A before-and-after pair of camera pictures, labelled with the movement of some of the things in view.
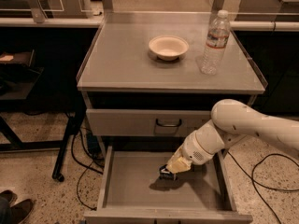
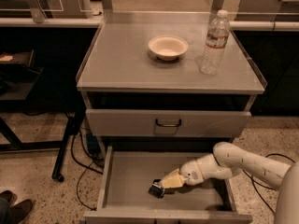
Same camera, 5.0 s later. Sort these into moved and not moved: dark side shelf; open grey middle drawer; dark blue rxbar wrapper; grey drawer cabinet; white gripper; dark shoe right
Moved: dark blue rxbar wrapper; white gripper
Not moved: grey drawer cabinet; dark shoe right; open grey middle drawer; dark side shelf
